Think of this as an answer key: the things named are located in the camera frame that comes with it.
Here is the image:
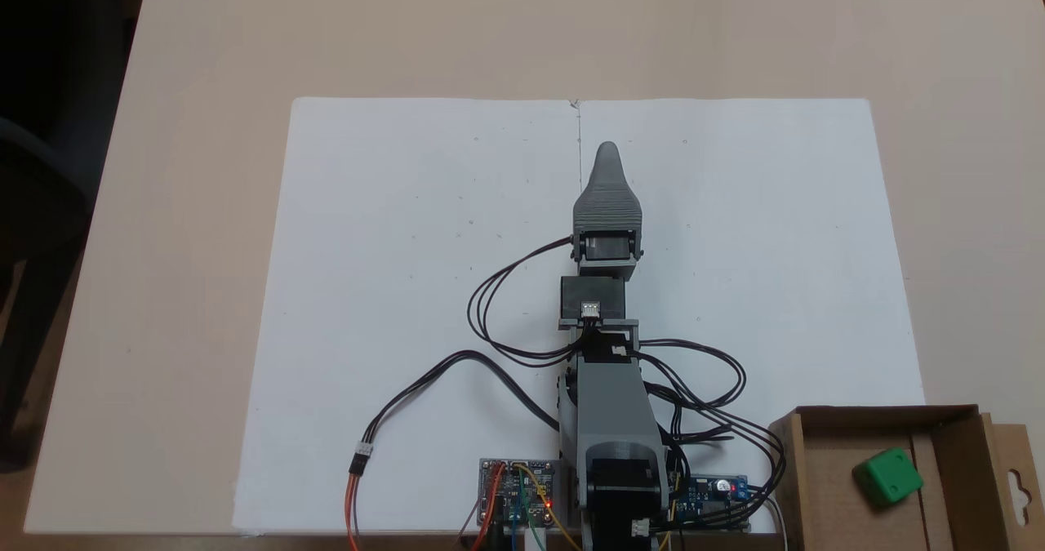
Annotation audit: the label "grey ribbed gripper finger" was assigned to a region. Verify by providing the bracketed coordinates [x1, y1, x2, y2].
[573, 140, 647, 233]

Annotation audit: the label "green dice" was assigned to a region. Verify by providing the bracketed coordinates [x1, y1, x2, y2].
[852, 447, 926, 508]

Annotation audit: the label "white paper sheet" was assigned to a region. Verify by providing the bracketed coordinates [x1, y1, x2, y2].
[232, 97, 585, 535]
[575, 97, 928, 535]

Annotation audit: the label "green circuit board with LED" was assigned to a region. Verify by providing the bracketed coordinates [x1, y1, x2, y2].
[478, 456, 566, 529]

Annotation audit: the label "blue circuit board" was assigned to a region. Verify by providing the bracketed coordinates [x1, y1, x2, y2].
[669, 473, 753, 532]

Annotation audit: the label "brown cardboard box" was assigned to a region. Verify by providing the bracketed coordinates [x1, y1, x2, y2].
[767, 404, 1045, 551]

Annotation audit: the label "black gripper motor cable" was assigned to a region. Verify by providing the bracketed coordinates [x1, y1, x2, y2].
[467, 235, 595, 371]

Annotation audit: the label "long black looped cable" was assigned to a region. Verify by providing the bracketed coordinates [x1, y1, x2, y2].
[637, 338, 789, 529]

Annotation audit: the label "black cable with orange wires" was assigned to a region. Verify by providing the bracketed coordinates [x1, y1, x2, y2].
[345, 350, 564, 551]

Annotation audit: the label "short black cable white plug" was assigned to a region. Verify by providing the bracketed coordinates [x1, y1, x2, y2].
[657, 388, 736, 447]

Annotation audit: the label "yellow wire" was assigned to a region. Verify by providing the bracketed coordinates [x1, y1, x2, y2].
[513, 463, 585, 551]

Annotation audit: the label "red wire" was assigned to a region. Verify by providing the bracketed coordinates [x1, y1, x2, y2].
[470, 463, 510, 551]

